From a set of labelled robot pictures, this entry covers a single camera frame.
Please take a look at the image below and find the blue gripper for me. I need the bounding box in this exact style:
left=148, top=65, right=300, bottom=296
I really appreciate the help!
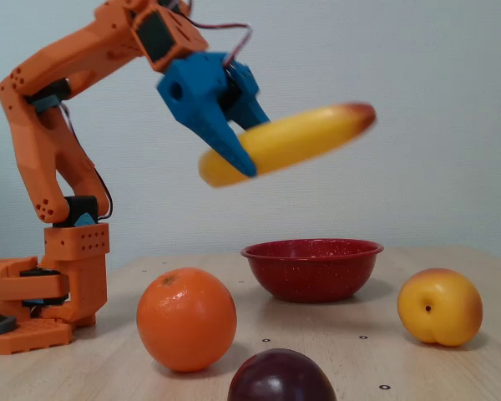
left=156, top=51, right=272, bottom=179

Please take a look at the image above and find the yellow toy banana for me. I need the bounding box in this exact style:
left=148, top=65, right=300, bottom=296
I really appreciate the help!
left=198, top=102, right=377, bottom=189

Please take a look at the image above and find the orange robot base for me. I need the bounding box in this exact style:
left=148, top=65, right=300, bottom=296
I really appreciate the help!
left=0, top=241, right=74, bottom=356

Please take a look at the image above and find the red speckled bowl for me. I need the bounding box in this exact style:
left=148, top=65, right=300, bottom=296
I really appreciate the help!
left=240, top=238, right=385, bottom=304

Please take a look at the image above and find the orange fruit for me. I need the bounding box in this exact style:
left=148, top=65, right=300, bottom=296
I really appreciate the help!
left=136, top=266, right=238, bottom=373

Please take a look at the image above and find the dark purple plum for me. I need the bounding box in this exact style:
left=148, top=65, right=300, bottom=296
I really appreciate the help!
left=227, top=348, right=338, bottom=401

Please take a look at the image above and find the yellow orange peach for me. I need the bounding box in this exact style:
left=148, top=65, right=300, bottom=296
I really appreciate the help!
left=397, top=267, right=483, bottom=347

